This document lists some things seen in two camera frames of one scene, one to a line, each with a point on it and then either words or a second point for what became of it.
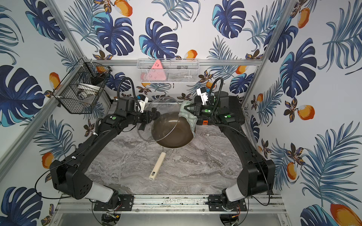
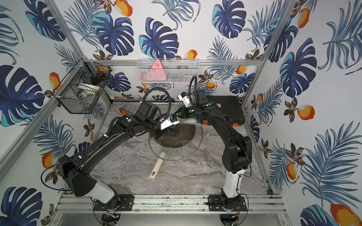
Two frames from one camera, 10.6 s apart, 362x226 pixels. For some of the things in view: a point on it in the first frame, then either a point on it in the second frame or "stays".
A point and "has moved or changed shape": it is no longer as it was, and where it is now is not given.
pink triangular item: x=156 y=73 stays
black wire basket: x=81 y=86 stays
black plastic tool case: x=236 y=113 stays
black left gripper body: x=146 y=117 to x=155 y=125
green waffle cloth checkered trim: x=192 y=118 has moved or changed shape
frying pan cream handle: x=157 y=165 stays
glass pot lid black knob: x=160 y=128 has moved or changed shape
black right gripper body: x=203 y=111 to x=188 y=112
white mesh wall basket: x=168 y=70 stays
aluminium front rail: x=80 y=204 stays
